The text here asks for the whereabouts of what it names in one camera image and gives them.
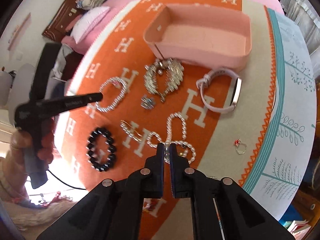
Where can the left hand orange glove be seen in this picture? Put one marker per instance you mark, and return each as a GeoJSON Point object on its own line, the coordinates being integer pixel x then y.
{"type": "Point", "coordinates": [13, 174]}

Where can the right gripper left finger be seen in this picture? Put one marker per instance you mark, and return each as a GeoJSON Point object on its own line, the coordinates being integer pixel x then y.
{"type": "Point", "coordinates": [128, 196]}

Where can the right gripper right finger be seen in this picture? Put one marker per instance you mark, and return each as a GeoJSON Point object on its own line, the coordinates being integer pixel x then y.
{"type": "Point", "coordinates": [187, 182]}

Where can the blue flower brooch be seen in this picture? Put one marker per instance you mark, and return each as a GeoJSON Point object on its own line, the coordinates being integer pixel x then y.
{"type": "Point", "coordinates": [147, 102]}

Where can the folded clothes pile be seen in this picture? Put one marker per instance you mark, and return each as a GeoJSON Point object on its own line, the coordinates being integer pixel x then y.
{"type": "Point", "coordinates": [88, 4]}

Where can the white lace furniture cover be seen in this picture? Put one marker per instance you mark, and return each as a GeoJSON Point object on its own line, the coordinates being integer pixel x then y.
{"type": "Point", "coordinates": [305, 16]}

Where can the white pillow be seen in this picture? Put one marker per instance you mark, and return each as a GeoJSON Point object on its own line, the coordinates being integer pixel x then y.
{"type": "Point", "coordinates": [87, 22]}

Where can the dark wooden headboard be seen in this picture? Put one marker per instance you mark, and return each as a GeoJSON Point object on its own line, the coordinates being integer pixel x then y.
{"type": "Point", "coordinates": [57, 28]}

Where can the white tree pattern tablecloth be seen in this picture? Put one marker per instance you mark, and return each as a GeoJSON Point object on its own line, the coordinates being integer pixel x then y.
{"type": "Point", "coordinates": [278, 163]}

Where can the orange H pattern blanket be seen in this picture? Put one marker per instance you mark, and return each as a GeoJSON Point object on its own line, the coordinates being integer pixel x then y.
{"type": "Point", "coordinates": [97, 148]}

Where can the pink jewelry tray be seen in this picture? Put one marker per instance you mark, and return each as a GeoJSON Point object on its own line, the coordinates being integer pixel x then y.
{"type": "Point", "coordinates": [202, 35]}

